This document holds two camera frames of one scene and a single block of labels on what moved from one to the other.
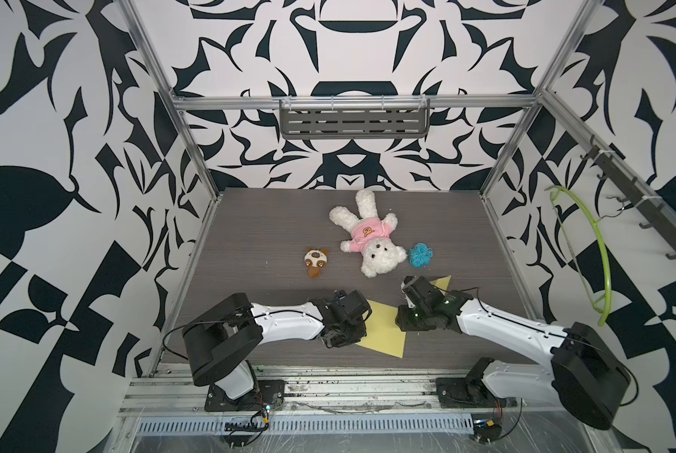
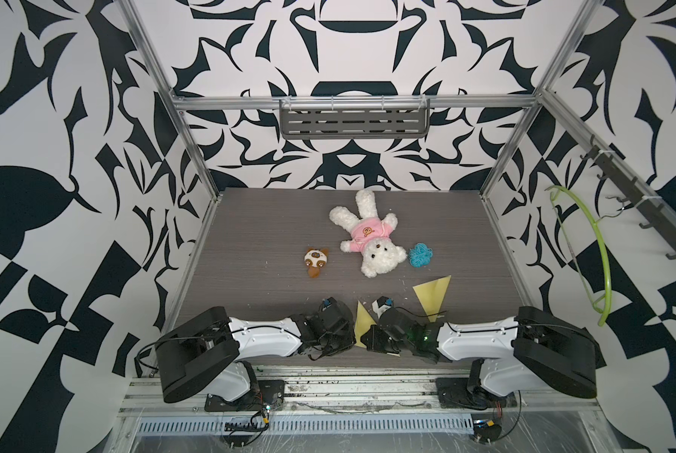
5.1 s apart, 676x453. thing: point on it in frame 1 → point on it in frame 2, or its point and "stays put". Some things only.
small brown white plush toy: (315, 259) stays put
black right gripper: (401, 320) → (370, 340)
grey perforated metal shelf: (355, 118) stays put
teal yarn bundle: (420, 255) stays put
